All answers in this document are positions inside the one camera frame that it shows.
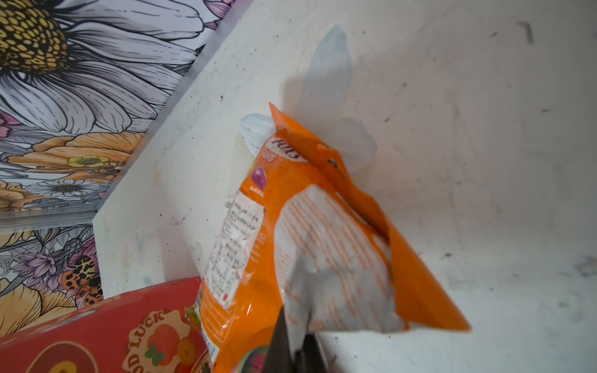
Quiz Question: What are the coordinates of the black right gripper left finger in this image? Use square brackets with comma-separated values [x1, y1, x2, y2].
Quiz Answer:
[261, 307, 295, 373]

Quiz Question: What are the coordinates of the orange snack bag top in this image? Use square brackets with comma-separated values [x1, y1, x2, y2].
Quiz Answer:
[195, 107, 470, 372]

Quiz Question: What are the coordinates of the red paper gift bag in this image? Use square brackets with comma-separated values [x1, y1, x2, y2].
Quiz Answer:
[1, 278, 211, 372]

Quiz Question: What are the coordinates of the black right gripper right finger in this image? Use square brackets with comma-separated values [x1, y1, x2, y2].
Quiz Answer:
[295, 334, 329, 373]

